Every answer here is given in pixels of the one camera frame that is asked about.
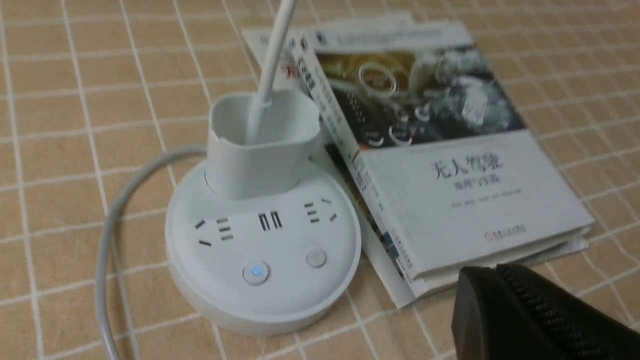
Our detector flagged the bottom book under white book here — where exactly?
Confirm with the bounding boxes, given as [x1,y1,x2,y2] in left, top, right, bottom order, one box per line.
[242,14,590,309]

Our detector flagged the white desk lamp socket base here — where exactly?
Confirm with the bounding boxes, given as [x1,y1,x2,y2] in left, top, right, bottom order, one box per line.
[164,0,362,337]

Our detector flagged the grey power cable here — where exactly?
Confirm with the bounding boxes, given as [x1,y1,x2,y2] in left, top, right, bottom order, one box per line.
[95,145,208,360]

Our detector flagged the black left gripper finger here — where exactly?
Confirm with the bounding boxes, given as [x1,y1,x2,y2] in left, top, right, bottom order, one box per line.
[451,264,640,360]

